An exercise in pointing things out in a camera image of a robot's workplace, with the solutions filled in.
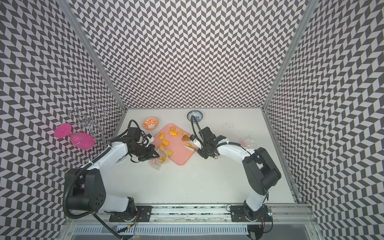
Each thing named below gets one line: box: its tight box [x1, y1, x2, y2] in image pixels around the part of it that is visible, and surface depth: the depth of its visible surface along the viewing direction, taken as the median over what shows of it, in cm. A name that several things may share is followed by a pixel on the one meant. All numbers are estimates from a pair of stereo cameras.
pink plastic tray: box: [152, 123, 195, 166], surface depth 101 cm
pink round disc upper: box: [54, 123, 72, 139], surface depth 68 cm
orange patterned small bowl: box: [142, 117, 159, 131], surface depth 108 cm
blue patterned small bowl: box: [187, 110, 204, 123], surface depth 113 cm
